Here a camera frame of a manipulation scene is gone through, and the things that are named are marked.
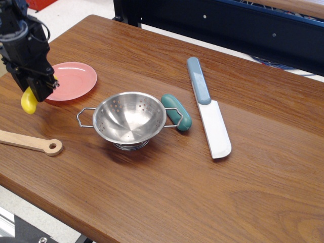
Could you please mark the dark blue metal frame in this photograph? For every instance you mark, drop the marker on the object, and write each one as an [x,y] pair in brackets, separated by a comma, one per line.
[267,32]

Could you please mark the black metal base with screw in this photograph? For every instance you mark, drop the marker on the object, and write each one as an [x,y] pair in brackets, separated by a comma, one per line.
[16,229]

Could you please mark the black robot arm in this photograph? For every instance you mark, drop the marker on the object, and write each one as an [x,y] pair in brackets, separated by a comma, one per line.
[11,13]

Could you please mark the green toy pickle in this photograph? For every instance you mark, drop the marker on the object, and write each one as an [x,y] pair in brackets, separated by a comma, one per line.
[178,114]

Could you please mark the blue handled white spatula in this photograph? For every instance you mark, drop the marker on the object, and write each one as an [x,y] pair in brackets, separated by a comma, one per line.
[212,120]

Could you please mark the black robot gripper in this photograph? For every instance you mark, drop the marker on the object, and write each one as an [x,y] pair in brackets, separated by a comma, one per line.
[24,52]

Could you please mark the wooden spoon handle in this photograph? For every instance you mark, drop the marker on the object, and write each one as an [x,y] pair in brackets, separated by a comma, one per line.
[50,147]

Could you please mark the red crate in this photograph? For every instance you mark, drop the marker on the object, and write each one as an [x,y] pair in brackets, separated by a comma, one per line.
[39,5]

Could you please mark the small steel colander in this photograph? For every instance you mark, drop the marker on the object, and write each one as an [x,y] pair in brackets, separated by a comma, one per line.
[128,120]

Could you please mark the pink plastic plate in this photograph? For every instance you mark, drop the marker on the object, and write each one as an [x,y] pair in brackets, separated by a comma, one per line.
[75,80]

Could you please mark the yellow toy banana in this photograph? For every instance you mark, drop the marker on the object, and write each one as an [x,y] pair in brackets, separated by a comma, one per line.
[29,101]

